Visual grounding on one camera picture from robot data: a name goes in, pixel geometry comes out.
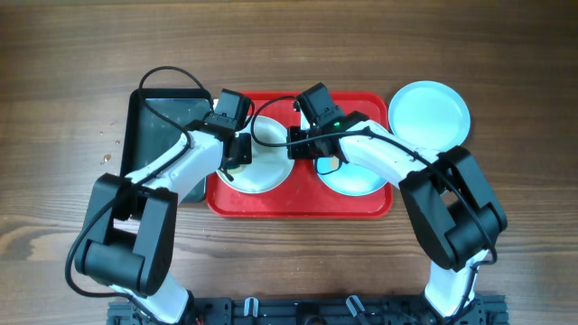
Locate green yellow scrub sponge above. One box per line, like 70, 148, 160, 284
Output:
228, 165, 246, 174

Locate light blue plate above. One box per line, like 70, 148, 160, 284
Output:
388, 80, 471, 152
313, 156, 387, 197

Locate white plate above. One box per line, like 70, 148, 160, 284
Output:
217, 116, 294, 194

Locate light blue plate top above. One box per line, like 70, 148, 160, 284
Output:
388, 80, 471, 152

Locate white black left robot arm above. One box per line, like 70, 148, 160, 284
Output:
64, 127, 252, 324

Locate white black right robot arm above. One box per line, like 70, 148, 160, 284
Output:
287, 119, 508, 324

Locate red plastic serving tray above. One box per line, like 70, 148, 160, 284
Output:
206, 91, 394, 219

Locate black soapy water tray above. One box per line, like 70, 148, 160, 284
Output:
120, 88, 212, 176

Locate black aluminium mounting rail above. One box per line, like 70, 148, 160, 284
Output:
106, 294, 509, 325

